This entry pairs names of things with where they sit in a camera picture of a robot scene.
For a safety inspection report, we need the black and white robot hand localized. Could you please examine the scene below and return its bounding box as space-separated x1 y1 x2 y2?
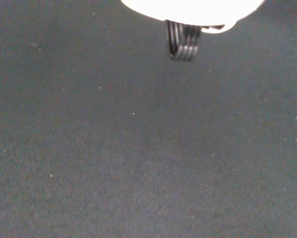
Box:
119 0 267 62

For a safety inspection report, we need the black bench cloth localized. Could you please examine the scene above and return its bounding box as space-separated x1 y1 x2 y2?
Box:
0 0 297 238

